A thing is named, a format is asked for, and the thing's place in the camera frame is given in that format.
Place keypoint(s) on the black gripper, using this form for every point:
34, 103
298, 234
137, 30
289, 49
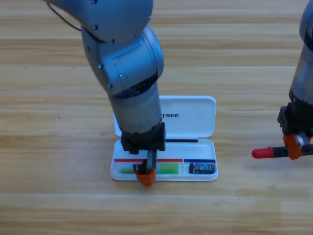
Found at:
144, 139
293, 117

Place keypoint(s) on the green and white glue stick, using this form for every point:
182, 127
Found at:
168, 168

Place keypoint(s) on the red-capped dark blue marker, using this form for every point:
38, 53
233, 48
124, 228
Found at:
262, 152

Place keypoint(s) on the dark blue eraser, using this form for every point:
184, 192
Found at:
203, 168

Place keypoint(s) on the white Unitree pencil case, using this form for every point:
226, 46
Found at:
190, 122

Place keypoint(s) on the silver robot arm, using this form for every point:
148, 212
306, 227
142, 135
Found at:
127, 73
304, 61

